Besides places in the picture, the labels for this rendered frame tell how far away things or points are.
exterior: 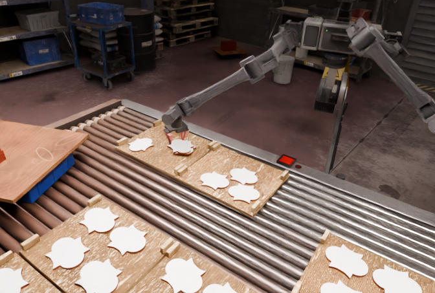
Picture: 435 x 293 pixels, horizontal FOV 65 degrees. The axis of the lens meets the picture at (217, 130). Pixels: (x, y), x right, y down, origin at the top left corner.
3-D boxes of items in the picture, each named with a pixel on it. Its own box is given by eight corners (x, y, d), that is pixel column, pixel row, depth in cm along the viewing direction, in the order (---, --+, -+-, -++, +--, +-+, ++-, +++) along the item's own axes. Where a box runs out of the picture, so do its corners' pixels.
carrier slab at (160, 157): (161, 124, 202) (161, 121, 201) (217, 147, 182) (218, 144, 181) (114, 149, 176) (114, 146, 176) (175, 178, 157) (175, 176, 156)
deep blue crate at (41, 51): (51, 54, 559) (46, 31, 541) (62, 60, 535) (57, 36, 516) (19, 60, 527) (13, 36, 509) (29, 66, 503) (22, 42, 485)
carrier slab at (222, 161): (219, 147, 182) (219, 145, 181) (289, 176, 161) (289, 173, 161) (175, 179, 156) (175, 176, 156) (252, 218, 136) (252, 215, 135)
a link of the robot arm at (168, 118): (196, 110, 166) (186, 96, 164) (186, 120, 157) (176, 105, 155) (178, 119, 172) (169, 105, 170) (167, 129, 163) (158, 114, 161)
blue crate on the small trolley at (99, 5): (98, 16, 487) (95, 1, 476) (126, 20, 468) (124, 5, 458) (78, 21, 457) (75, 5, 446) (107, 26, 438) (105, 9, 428)
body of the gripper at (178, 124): (188, 129, 173) (188, 116, 170) (169, 134, 168) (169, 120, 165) (182, 123, 178) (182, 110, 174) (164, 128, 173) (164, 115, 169)
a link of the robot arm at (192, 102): (265, 74, 152) (254, 53, 149) (264, 77, 147) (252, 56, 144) (189, 115, 169) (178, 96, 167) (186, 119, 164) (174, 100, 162)
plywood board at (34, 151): (1, 123, 176) (0, 119, 175) (89, 137, 167) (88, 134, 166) (-97, 180, 133) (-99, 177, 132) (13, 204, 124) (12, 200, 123)
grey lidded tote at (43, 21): (48, 22, 535) (45, 6, 523) (62, 26, 518) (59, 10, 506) (16, 28, 499) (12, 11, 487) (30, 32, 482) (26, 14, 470)
